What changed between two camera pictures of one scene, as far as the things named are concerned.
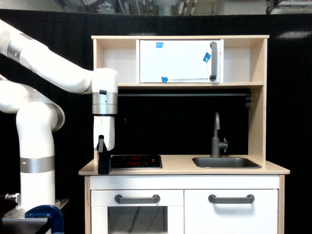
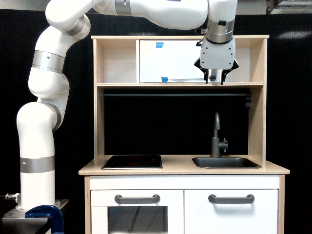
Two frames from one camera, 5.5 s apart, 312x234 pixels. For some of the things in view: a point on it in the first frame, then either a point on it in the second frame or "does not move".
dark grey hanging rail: x=185 y=94 does not move
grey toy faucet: x=216 y=145 does not move
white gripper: x=104 y=141 → x=214 y=56
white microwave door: x=179 y=61 does not move
